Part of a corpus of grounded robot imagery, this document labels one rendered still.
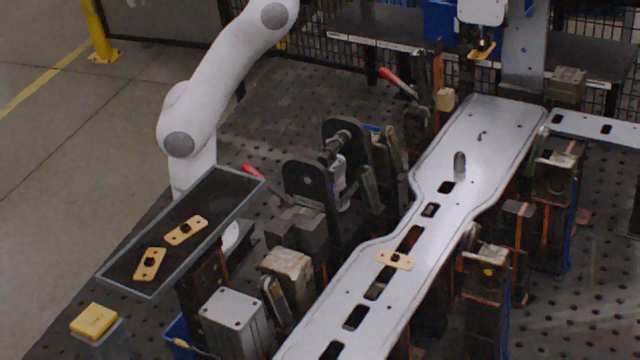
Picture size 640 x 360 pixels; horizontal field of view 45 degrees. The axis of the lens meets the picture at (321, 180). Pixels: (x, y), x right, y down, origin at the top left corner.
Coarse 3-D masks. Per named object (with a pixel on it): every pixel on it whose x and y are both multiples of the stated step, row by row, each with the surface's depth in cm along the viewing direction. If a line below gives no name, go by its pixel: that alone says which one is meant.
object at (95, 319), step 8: (96, 304) 136; (88, 312) 135; (96, 312) 135; (104, 312) 134; (112, 312) 134; (80, 320) 134; (88, 320) 133; (96, 320) 133; (104, 320) 133; (112, 320) 133; (72, 328) 133; (80, 328) 132; (88, 328) 132; (96, 328) 132; (104, 328) 132; (88, 336) 131; (96, 336) 131
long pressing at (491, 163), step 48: (480, 96) 204; (432, 144) 189; (480, 144) 187; (528, 144) 186; (432, 192) 175; (480, 192) 173; (384, 240) 164; (432, 240) 163; (336, 288) 155; (384, 288) 153; (336, 336) 145; (384, 336) 144
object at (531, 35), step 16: (512, 0) 192; (544, 0) 188; (512, 16) 195; (544, 16) 190; (512, 32) 197; (528, 32) 195; (544, 32) 193; (512, 48) 200; (528, 48) 198; (544, 48) 195; (512, 64) 203; (528, 64) 201; (544, 64) 198; (512, 80) 206; (528, 80) 203
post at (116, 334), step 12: (120, 324) 135; (72, 336) 134; (84, 336) 133; (108, 336) 133; (120, 336) 136; (84, 348) 134; (96, 348) 132; (108, 348) 134; (120, 348) 137; (132, 348) 139
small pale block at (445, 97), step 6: (444, 90) 196; (450, 90) 196; (438, 96) 196; (444, 96) 195; (450, 96) 195; (438, 102) 197; (444, 102) 196; (450, 102) 196; (438, 108) 198; (444, 108) 197; (450, 108) 197; (444, 114) 199; (450, 114) 200; (444, 120) 200; (444, 186) 214; (444, 192) 215
